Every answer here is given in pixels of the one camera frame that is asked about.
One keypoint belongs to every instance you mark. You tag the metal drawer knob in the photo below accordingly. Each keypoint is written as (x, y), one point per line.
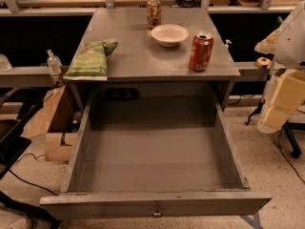
(156, 213)

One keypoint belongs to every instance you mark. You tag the cardboard box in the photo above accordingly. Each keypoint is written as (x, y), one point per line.
(53, 121)

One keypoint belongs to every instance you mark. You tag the black stand leg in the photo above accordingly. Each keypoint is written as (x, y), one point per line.
(288, 128)

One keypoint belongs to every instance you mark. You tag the black chair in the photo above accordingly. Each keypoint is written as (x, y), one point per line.
(13, 145)

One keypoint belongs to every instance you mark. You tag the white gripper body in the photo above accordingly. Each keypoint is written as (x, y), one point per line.
(292, 40)

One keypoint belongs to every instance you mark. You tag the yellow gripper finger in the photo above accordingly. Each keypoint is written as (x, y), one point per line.
(275, 117)
(290, 90)

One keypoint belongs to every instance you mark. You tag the open grey top drawer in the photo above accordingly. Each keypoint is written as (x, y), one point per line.
(175, 151)

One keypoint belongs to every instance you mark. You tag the small white spray nozzle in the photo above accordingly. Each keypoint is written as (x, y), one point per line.
(227, 44)

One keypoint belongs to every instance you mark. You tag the clear plastic bottle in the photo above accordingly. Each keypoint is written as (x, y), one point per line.
(54, 62)

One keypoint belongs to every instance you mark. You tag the grey wooden cabinet table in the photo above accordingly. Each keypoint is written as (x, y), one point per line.
(138, 57)

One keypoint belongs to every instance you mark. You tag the white ceramic bowl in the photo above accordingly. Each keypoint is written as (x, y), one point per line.
(169, 35)

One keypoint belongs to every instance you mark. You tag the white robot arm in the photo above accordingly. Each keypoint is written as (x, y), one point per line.
(289, 52)

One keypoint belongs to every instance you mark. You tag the green jalapeno chip bag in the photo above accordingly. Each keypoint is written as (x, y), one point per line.
(91, 62)

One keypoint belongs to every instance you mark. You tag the orange soda can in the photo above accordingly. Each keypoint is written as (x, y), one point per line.
(201, 51)

